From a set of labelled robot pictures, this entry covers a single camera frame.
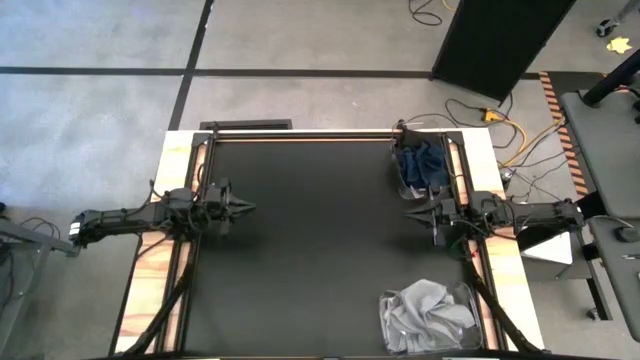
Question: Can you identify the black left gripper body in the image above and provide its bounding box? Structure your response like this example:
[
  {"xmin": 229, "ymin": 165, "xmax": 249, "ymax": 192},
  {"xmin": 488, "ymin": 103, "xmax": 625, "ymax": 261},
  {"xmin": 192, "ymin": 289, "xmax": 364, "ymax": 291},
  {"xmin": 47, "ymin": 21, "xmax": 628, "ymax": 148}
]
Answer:
[{"xmin": 202, "ymin": 177, "xmax": 236, "ymax": 236}]

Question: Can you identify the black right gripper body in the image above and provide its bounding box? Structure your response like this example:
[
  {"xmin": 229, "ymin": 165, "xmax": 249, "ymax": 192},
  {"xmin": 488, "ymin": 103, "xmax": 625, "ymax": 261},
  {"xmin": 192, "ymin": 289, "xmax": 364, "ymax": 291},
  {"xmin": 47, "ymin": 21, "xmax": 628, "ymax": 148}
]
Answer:
[{"xmin": 430, "ymin": 197, "xmax": 469, "ymax": 246}]

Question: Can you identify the navy blue towel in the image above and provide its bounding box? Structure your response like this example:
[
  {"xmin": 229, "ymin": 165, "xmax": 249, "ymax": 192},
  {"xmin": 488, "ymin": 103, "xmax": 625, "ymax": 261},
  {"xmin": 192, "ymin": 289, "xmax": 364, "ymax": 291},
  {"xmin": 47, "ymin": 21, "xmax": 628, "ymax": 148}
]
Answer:
[{"xmin": 397, "ymin": 141, "xmax": 451, "ymax": 190}]

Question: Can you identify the black towel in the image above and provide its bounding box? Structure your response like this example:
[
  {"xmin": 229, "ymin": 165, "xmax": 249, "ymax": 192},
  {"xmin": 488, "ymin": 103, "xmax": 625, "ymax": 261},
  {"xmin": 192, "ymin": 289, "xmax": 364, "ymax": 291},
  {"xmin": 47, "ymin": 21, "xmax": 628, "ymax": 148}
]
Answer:
[{"xmin": 399, "ymin": 128, "xmax": 444, "ymax": 150}]

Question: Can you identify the white waffle towel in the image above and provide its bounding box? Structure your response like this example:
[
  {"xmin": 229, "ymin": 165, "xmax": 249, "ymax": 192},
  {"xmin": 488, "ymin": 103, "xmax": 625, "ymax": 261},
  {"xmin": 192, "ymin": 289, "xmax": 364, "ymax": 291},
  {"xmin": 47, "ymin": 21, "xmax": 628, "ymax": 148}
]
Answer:
[{"xmin": 399, "ymin": 278, "xmax": 477, "ymax": 334}]

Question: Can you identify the white plain towel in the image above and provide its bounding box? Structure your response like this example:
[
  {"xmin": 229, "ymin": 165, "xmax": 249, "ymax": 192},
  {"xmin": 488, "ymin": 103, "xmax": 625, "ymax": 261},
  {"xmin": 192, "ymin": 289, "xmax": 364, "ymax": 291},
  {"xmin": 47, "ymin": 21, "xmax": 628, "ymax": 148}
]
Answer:
[{"xmin": 380, "ymin": 299, "xmax": 469, "ymax": 354}]

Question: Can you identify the clear plastic basket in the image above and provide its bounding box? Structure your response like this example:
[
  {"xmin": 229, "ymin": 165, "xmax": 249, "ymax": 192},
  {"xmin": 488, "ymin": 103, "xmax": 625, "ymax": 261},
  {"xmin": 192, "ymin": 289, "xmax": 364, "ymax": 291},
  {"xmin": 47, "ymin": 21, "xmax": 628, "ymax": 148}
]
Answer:
[
  {"xmin": 390, "ymin": 127, "xmax": 454, "ymax": 201},
  {"xmin": 378, "ymin": 279, "xmax": 485, "ymax": 355}
]

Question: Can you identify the orange black striped strip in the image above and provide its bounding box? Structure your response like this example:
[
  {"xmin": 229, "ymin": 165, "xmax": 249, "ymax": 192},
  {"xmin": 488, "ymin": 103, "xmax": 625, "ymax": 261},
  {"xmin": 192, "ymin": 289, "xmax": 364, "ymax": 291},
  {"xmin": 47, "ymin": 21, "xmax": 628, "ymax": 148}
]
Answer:
[{"xmin": 538, "ymin": 71, "xmax": 592, "ymax": 197}]

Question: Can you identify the grey desk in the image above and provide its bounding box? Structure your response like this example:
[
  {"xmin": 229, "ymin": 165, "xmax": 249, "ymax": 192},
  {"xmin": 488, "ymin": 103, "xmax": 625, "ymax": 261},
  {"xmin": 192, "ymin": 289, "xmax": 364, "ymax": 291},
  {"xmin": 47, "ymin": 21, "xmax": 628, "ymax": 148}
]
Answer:
[
  {"xmin": 587, "ymin": 215, "xmax": 640, "ymax": 344},
  {"xmin": 559, "ymin": 88, "xmax": 640, "ymax": 217}
]

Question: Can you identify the black partition panel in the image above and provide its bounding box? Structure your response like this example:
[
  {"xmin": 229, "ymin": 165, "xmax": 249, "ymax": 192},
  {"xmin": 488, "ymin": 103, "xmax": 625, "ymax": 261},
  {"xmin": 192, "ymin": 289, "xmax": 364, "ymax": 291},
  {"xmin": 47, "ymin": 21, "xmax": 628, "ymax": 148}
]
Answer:
[{"xmin": 431, "ymin": 0, "xmax": 577, "ymax": 104}]

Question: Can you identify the black computer mouse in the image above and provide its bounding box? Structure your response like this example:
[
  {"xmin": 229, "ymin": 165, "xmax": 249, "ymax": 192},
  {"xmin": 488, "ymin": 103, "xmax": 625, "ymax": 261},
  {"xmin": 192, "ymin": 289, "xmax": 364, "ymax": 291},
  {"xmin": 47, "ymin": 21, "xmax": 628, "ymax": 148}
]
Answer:
[{"xmin": 613, "ymin": 225, "xmax": 640, "ymax": 244}]

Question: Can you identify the black pole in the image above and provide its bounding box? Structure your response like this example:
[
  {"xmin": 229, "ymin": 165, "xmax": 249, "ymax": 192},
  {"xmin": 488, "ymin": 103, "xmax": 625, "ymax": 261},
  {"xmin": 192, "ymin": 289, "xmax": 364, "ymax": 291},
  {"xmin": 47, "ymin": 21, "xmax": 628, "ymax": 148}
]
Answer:
[{"xmin": 582, "ymin": 48, "xmax": 640, "ymax": 107}]

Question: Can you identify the yellow star paper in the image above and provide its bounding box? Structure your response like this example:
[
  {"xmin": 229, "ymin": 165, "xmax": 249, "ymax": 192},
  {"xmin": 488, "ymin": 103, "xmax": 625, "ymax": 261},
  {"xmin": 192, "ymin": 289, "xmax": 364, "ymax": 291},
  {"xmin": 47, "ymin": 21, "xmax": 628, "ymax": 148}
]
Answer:
[{"xmin": 606, "ymin": 36, "xmax": 634, "ymax": 55}]

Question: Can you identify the black caster wheel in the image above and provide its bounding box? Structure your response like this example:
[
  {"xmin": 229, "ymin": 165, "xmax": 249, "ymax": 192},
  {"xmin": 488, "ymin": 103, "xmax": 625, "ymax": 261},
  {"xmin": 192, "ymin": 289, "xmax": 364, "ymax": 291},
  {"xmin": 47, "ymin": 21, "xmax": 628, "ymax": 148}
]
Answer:
[{"xmin": 594, "ymin": 17, "xmax": 620, "ymax": 39}]

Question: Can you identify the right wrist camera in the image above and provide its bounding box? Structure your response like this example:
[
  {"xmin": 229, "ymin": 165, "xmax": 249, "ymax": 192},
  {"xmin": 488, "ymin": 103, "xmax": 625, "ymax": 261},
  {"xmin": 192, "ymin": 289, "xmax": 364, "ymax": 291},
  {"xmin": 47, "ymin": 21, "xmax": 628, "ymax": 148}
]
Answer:
[{"xmin": 472, "ymin": 192, "xmax": 501, "ymax": 214}]

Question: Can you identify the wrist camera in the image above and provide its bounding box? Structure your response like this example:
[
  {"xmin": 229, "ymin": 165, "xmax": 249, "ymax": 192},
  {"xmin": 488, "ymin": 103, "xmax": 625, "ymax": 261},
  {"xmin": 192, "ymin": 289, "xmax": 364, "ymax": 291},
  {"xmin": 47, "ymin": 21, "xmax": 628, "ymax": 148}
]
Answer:
[
  {"xmin": 167, "ymin": 187, "xmax": 197, "ymax": 210},
  {"xmin": 472, "ymin": 192, "xmax": 501, "ymax": 214}
]

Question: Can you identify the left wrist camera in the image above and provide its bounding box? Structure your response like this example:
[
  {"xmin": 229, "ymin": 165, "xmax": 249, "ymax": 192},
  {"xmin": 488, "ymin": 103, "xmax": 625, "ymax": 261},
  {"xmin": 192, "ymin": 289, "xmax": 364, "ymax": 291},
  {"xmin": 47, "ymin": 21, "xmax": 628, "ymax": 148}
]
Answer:
[{"xmin": 167, "ymin": 187, "xmax": 197, "ymax": 210}]

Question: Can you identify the yellow floor cable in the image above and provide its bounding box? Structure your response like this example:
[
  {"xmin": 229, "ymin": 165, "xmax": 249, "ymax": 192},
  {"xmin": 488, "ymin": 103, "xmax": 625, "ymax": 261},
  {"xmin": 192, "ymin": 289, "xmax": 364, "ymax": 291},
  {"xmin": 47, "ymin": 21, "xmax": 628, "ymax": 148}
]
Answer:
[{"xmin": 492, "ymin": 112, "xmax": 566, "ymax": 169}]

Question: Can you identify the black floor cable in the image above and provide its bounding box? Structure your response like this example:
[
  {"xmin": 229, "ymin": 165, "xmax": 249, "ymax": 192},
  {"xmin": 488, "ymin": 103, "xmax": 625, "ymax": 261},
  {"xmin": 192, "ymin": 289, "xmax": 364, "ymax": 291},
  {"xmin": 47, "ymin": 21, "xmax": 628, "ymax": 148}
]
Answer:
[{"xmin": 407, "ymin": 0, "xmax": 445, "ymax": 27}]

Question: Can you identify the grey desk frame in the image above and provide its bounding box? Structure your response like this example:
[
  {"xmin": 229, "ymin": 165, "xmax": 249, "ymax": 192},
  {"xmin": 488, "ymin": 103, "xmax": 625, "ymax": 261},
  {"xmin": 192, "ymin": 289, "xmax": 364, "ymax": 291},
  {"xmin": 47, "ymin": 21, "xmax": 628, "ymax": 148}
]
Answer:
[{"xmin": 0, "ymin": 217, "xmax": 76, "ymax": 359}]

